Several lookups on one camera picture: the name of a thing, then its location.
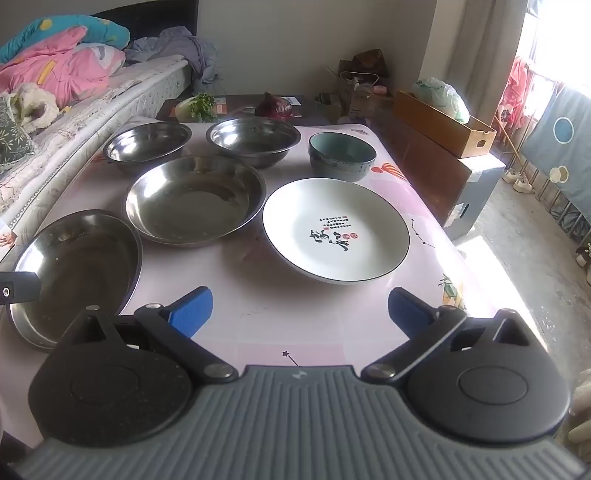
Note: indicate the grey storage box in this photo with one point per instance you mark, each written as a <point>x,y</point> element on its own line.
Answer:
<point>480,194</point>

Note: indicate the pink printed tablecloth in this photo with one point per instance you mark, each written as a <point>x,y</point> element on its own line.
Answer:
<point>231,286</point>

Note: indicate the brown wooden cabinet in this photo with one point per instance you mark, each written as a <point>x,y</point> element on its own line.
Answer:
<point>415,161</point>

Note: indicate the white fluffy cloth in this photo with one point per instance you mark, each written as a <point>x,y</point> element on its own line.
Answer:
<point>44,108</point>

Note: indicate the brown paper bag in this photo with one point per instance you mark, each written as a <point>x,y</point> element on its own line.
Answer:
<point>369,62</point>

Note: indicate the napa cabbage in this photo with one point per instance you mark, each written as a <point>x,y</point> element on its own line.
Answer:
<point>194,108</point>

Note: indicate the large stainless steel plate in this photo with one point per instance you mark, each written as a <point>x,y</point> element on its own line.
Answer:
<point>194,203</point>
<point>83,258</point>

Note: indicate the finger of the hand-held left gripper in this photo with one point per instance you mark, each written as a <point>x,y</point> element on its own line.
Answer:
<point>18,288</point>

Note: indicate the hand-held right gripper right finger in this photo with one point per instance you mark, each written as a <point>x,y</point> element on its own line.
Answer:
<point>408,311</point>

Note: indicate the stainless steel bowl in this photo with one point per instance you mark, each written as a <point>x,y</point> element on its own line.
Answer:
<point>254,138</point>
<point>147,143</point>

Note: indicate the cardboard box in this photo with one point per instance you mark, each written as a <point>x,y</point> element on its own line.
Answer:
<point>360,99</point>

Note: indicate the teal ceramic bowl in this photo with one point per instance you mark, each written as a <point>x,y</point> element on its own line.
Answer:
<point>341,161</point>

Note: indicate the white ceramic plate black print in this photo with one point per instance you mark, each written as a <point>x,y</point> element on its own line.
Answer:
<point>295,230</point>

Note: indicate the green leaf-patterned pillow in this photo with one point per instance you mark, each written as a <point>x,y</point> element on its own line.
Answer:
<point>11,138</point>

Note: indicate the brown open tray box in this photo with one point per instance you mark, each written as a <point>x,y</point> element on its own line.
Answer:
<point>438,124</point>

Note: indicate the white slipper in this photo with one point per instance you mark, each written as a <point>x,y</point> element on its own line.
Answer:
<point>522,186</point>
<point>511,175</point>

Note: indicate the purple cabbage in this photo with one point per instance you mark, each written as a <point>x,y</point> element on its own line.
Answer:
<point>274,107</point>

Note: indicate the pink and teal quilt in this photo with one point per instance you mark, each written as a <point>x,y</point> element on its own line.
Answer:
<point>55,64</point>

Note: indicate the white green plastic bag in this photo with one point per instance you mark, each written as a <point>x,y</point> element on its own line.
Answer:
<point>443,99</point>

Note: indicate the blue cloth with circles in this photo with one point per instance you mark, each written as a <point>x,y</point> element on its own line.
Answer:
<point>558,152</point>

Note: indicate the white mattress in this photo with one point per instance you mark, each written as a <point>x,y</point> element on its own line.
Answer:
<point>92,120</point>

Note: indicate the pink hanging garment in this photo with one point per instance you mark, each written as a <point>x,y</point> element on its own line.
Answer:
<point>517,90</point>

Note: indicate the black headboard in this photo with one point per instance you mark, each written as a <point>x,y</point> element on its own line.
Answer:
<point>152,14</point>

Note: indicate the grey clothes pile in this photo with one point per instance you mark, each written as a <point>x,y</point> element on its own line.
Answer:
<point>180,46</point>

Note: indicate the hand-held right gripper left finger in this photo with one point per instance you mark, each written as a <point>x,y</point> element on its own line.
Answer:
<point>191,311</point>

